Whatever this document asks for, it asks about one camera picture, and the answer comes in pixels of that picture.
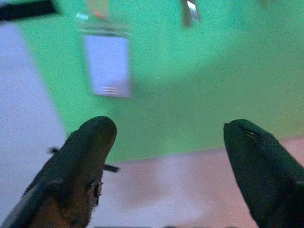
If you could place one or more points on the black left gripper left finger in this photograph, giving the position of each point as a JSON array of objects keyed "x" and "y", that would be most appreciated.
[{"x": 71, "y": 171}]

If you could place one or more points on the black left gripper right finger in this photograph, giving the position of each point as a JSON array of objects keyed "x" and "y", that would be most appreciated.
[{"x": 266, "y": 180}]

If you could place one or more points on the green paper wall sheet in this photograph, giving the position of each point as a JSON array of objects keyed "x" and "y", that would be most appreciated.
[{"x": 190, "y": 83}]

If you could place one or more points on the black tape strip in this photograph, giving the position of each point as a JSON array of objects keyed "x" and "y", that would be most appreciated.
[{"x": 26, "y": 9}]

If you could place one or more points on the white card in clear holder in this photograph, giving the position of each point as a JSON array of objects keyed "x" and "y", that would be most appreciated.
[{"x": 108, "y": 66}]

